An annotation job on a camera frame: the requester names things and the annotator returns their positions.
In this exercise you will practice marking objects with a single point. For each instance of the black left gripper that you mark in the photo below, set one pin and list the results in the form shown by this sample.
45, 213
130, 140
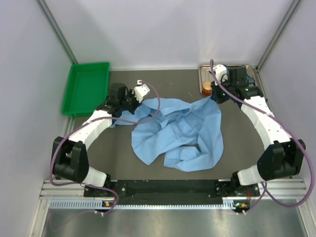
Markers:
132, 101

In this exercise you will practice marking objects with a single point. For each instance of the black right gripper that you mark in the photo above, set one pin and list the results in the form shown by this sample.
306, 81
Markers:
219, 95

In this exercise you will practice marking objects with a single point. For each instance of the light blue button shirt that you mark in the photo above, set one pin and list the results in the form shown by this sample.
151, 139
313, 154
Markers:
188, 134

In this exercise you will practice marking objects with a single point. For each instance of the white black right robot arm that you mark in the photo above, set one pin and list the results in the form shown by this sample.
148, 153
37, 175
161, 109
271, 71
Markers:
282, 156

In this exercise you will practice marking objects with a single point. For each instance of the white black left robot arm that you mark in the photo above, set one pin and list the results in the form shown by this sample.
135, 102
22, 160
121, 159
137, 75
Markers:
69, 154

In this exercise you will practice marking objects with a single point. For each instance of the orange cup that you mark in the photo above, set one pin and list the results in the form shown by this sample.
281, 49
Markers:
207, 89

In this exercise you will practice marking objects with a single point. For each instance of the silver metal tray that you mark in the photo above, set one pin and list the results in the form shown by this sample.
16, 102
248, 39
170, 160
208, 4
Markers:
204, 75

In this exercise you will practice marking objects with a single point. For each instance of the blue star-shaped dish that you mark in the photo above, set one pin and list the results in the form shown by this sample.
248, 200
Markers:
239, 74

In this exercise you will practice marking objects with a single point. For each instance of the green plastic tray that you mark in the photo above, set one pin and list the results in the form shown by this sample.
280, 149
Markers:
87, 87

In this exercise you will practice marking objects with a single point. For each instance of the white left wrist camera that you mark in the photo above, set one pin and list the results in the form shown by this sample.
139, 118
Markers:
140, 91

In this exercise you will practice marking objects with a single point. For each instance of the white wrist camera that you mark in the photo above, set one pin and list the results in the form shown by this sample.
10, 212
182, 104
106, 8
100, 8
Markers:
221, 74
140, 91

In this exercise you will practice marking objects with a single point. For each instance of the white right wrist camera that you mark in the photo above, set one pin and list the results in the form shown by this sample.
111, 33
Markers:
221, 74

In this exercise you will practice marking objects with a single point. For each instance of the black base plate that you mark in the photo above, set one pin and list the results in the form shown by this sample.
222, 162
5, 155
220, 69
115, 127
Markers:
178, 192

